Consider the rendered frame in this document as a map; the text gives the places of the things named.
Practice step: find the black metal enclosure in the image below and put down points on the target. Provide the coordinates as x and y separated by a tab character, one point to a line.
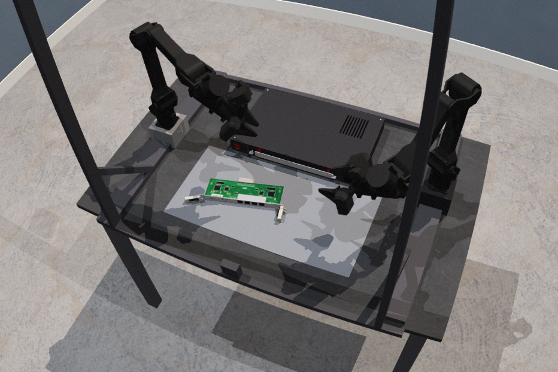
308	134

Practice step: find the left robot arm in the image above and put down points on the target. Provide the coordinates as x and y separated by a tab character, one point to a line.
190	70

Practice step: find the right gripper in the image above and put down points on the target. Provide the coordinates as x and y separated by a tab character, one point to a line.
343	197

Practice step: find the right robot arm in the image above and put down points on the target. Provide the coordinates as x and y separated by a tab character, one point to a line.
452	111

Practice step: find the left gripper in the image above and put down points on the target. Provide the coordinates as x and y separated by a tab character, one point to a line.
236	123

